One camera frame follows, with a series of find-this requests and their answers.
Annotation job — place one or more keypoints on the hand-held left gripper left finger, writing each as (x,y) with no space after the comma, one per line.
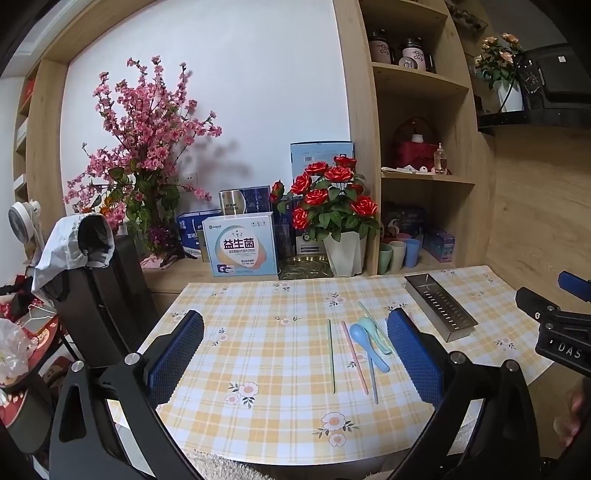
(178,353)

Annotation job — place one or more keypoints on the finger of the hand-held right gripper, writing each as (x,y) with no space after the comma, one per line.
(535,302)
(577,286)

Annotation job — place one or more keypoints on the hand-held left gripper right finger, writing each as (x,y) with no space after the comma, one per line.
(415,357)

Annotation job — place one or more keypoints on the green spoon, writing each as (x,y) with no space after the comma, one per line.
(381,341)

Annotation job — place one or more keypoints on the blue chopstick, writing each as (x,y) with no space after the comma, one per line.
(373,383)

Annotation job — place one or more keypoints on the metal utensil tray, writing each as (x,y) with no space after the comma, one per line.
(438,304)

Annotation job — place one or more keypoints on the blue spoon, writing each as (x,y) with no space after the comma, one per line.
(359,333)

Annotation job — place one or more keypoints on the pink chopstick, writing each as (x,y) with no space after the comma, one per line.
(346,334)

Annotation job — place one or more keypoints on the dark green chopstick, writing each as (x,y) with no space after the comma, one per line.
(331,355)

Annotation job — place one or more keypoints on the person's right hand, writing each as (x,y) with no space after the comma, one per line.
(579,406)

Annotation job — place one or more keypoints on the black chair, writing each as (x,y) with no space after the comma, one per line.
(111,300)

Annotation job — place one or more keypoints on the yellow plaid floral tablecloth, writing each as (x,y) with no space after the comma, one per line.
(277,369)

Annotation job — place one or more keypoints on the green cup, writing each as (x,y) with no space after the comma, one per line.
(384,261)

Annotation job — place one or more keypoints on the cream cup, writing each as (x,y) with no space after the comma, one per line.
(398,256)

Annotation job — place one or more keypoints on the blue cup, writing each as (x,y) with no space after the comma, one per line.
(413,253)

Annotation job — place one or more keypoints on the purple box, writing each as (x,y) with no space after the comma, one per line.
(438,244)

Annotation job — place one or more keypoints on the pink cup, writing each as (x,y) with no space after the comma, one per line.
(403,237)

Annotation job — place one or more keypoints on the white fluffy rug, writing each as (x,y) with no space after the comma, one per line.
(221,467)

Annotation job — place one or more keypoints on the blue and white carton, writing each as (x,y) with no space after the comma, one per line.
(189,230)

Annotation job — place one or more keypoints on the white faceted vase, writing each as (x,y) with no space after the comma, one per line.
(344,256)

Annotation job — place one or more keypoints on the white and orange square box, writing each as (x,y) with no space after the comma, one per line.
(240,244)

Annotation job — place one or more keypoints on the dark box with picture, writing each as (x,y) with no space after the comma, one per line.
(395,221)

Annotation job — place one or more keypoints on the blue printed box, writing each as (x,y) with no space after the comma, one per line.
(415,219)

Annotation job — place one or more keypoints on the gold patterned tray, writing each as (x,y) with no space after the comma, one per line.
(302,268)

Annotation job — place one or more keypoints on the dark blue box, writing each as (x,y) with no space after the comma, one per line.
(284,237)

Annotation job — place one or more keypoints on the grey cloth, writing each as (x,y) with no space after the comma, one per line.
(55,249)

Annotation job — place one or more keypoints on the clear plastic bag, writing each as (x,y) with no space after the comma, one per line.
(11,350)

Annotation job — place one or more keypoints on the silver and blue tin box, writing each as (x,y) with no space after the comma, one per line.
(244,201)

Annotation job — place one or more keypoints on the glass bottle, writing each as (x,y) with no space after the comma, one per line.
(441,159)

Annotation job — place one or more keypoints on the black shelf board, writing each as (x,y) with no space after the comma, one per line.
(531,121)

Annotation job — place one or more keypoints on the white cloth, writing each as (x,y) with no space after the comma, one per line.
(406,170)

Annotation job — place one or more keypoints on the red rose bouquet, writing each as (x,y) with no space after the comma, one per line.
(332,184)

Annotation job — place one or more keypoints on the red basket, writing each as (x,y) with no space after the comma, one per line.
(411,154)

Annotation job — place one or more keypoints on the white flower pot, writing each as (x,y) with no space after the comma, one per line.
(510,97)

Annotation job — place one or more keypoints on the white fan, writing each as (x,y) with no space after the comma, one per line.
(25,221)

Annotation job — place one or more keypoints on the black appliance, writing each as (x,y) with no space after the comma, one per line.
(558,74)

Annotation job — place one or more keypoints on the pink blossom arrangement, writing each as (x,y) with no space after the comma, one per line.
(138,138)

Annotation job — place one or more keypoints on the wooden shelf unit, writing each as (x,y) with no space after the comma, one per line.
(360,138)

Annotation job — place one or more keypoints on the light blue flat box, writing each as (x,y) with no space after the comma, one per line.
(314,154)

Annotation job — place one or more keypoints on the orange rose bouquet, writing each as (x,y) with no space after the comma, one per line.
(498,57)

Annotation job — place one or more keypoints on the wooden side shelf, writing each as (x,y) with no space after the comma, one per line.
(46,138)

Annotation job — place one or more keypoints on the pink jar with black lid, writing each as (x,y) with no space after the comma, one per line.
(412,57)
(381,48)

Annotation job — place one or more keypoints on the white wall socket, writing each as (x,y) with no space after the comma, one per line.
(188,177)

